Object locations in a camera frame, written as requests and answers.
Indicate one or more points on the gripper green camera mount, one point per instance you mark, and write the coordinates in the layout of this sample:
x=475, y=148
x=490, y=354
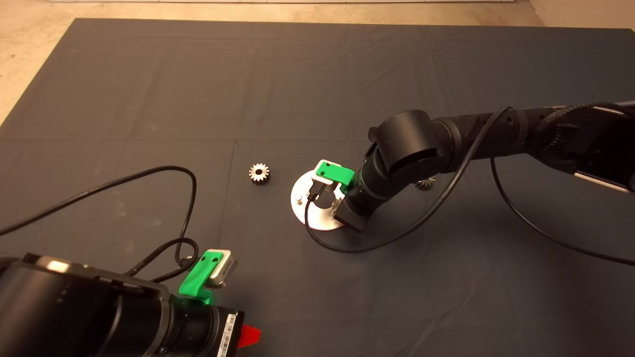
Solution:
x=337, y=173
x=196, y=277

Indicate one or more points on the left gripper silver camera box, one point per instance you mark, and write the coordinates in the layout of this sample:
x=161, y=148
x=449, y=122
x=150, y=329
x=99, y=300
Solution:
x=227, y=270

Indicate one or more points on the round metal carrier plate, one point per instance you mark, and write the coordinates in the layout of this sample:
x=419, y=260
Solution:
x=322, y=221

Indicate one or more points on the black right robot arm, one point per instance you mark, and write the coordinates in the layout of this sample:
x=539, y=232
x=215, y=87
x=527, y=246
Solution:
x=407, y=144

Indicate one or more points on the right gripper green camera mount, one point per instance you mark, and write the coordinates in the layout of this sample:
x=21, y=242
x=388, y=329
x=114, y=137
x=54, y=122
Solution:
x=337, y=173

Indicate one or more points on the small steel planetary gear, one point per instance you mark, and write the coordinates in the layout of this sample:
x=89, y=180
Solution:
x=425, y=186
x=263, y=179

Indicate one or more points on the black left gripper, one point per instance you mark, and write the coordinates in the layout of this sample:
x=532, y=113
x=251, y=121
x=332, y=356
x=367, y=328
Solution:
x=206, y=329

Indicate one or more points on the left gripper green camera mount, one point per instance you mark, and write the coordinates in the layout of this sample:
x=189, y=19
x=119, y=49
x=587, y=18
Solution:
x=196, y=277

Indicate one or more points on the gripper silver camera box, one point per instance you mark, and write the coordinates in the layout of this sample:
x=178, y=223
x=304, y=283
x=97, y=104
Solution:
x=320, y=181
x=227, y=270

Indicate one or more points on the right gripper silver camera box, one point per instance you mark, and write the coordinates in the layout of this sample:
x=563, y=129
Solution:
x=320, y=181

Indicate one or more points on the dark grey table cloth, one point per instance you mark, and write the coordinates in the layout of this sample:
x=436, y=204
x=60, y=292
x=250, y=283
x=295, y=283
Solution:
x=317, y=99

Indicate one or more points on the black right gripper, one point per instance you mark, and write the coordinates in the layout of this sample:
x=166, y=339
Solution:
x=364, y=201

